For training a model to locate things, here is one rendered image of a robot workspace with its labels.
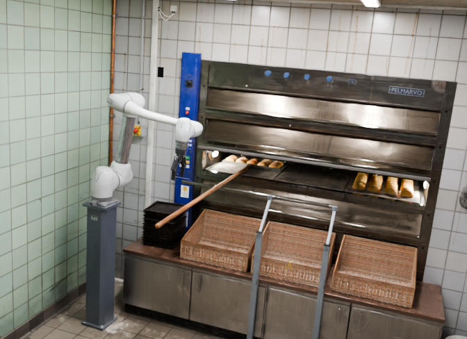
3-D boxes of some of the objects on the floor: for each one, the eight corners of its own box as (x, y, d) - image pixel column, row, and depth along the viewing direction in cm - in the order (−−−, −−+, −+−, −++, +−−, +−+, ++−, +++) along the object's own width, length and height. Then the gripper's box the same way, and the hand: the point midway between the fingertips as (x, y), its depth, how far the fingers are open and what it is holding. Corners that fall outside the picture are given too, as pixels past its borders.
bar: (175, 313, 423) (183, 178, 397) (326, 351, 385) (345, 205, 359) (158, 332, 394) (165, 188, 368) (319, 375, 356) (340, 218, 330)
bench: (151, 286, 466) (154, 228, 453) (427, 353, 394) (440, 285, 381) (119, 315, 414) (121, 249, 401) (431, 397, 342) (445, 320, 329)
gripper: (183, 144, 359) (180, 174, 364) (167, 149, 336) (164, 180, 341) (193, 146, 357) (190, 176, 361) (178, 151, 334) (174, 183, 338)
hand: (177, 176), depth 351 cm, fingers open, 13 cm apart
